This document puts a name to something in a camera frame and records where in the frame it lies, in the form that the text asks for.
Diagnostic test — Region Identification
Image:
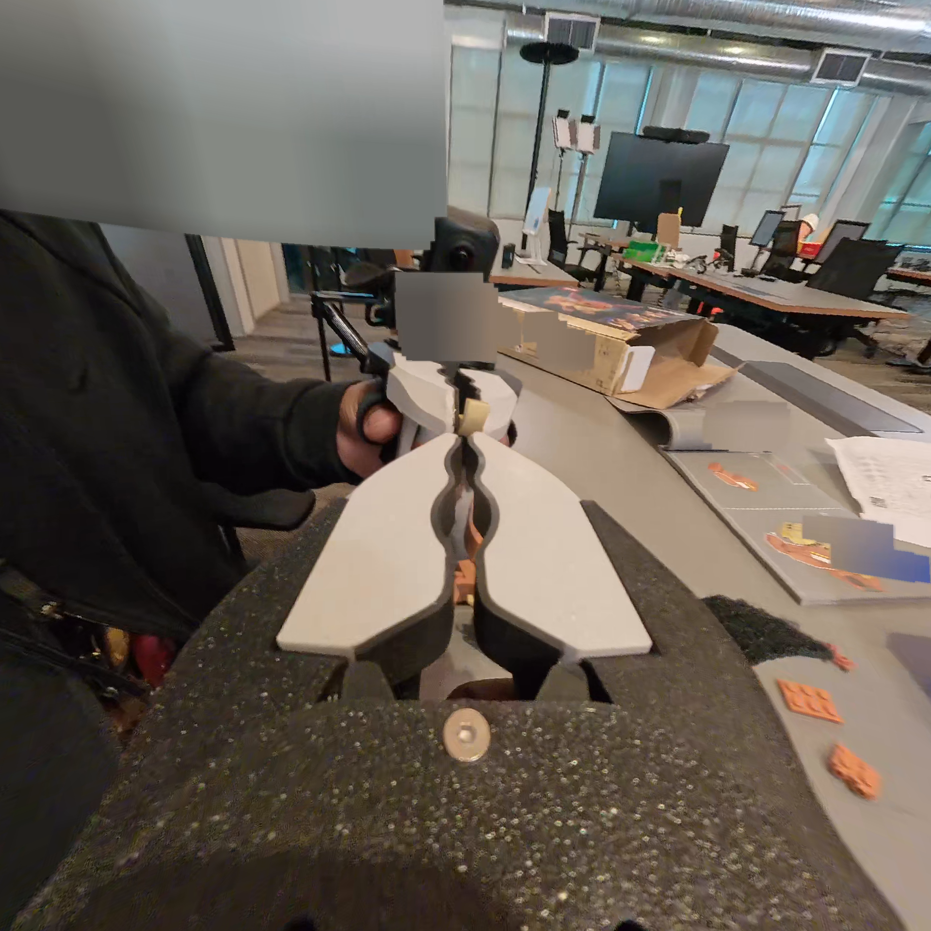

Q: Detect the black monitor screen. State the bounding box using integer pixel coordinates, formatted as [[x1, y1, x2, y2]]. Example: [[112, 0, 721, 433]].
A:
[[593, 131, 730, 230]]

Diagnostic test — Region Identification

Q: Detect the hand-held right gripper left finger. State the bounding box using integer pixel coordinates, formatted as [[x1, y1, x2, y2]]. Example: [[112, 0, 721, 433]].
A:
[[275, 433, 459, 660]]

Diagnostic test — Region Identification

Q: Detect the paper sheet marked 2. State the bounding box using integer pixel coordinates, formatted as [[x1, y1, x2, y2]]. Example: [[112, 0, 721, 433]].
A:
[[825, 435, 931, 550]]

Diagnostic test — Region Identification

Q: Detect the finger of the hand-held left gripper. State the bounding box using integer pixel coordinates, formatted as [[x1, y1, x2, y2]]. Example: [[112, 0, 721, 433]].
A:
[[463, 367, 525, 439], [385, 355, 461, 441]]

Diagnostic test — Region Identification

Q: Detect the tan and brown brick model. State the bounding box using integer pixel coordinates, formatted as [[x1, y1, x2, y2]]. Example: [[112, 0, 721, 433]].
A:
[[452, 502, 484, 606]]

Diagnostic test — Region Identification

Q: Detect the reddish brown square brick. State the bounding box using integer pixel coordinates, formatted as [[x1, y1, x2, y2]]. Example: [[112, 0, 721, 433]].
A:
[[829, 743, 883, 800]]

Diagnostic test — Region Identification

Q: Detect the black office chair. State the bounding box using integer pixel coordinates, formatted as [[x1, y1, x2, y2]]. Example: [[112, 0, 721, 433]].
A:
[[807, 236, 906, 357]]

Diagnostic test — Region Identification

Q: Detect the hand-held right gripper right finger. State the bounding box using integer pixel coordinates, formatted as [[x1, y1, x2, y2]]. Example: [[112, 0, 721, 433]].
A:
[[464, 433, 655, 663]]

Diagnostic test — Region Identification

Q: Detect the person's left forearm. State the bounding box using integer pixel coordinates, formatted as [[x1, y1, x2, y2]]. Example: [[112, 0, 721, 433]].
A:
[[175, 342, 365, 510]]

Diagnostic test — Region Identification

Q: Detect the black floor lamp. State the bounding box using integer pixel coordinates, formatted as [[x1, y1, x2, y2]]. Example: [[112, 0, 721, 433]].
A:
[[520, 40, 580, 219]]

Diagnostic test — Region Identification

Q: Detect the wooden table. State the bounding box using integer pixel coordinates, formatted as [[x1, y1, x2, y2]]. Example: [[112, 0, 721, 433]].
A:
[[626, 258, 914, 343]]

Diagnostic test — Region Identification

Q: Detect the brown cardboard box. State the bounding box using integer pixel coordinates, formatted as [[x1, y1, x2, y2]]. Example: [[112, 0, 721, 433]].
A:
[[498, 286, 743, 408]]

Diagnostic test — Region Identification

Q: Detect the silver air duct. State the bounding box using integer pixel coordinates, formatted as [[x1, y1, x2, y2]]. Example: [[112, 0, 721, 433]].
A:
[[502, 0, 931, 45], [596, 32, 931, 88]]

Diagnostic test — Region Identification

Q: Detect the studio light panel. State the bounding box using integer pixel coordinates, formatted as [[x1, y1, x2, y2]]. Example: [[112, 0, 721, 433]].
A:
[[577, 112, 602, 219], [553, 109, 576, 219]]

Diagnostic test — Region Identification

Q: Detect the grey desk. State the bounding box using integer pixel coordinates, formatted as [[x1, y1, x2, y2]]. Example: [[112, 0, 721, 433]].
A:
[[342, 320, 931, 931]]

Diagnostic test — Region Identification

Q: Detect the person's left hand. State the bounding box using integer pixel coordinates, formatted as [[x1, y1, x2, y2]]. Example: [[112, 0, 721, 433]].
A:
[[336, 380, 403, 481]]

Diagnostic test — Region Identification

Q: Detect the reddish brown flat plate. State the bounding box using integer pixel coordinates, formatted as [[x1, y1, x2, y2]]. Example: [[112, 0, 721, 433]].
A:
[[777, 678, 845, 724]]

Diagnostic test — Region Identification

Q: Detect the grey instruction booklet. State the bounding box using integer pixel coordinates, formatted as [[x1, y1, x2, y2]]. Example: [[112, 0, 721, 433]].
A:
[[607, 396, 931, 606]]

